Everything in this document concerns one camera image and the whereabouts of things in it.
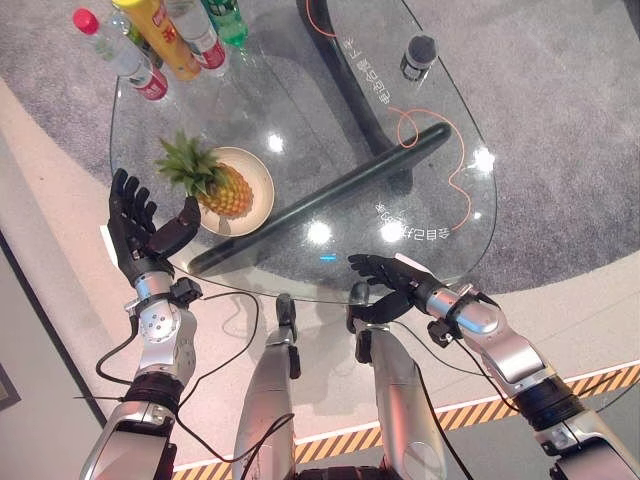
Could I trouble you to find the small dark bottle black cap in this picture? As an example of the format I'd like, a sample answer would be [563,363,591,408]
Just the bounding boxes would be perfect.
[400,32,439,83]

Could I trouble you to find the yellow orange juice bottle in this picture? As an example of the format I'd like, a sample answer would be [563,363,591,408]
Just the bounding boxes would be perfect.
[111,0,203,83]

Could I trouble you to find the clear water bottle red label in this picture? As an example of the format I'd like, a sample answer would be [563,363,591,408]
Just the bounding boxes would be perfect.
[166,0,230,78]

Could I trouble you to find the pineapple with green crown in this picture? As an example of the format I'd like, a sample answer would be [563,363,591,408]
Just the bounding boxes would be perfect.
[154,130,255,219]

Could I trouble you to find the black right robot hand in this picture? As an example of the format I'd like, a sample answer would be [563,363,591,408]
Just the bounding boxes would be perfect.
[346,253,445,335]

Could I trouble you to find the silver robot leg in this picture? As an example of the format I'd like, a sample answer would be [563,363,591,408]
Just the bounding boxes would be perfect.
[346,282,448,480]
[232,293,303,480]

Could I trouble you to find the silver right robot leg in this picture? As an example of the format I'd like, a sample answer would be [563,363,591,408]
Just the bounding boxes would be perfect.
[346,282,448,480]

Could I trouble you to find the round beige plate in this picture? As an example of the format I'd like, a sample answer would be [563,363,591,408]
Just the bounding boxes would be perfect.
[195,146,276,237]

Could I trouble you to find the green soda bottle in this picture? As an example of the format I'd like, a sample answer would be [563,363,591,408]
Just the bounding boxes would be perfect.
[201,0,250,47]

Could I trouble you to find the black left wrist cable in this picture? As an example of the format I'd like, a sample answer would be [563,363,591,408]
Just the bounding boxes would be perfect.
[73,292,296,464]

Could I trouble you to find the yellow black hazard floor tape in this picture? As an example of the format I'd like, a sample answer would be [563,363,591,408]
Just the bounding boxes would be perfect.
[171,363,640,480]

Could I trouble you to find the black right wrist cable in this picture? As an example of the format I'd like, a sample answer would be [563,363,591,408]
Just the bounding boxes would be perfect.
[399,319,640,480]

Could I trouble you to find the water bottle with red cap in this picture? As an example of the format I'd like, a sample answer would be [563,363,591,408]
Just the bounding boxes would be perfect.
[72,8,170,102]

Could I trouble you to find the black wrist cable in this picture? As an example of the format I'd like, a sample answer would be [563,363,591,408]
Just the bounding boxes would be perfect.
[399,319,640,480]
[73,292,296,464]

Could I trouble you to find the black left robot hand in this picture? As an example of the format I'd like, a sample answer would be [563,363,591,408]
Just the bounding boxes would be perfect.
[108,168,202,289]

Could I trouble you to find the silver left robot leg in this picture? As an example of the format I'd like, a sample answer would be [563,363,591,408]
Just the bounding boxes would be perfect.
[232,293,303,480]

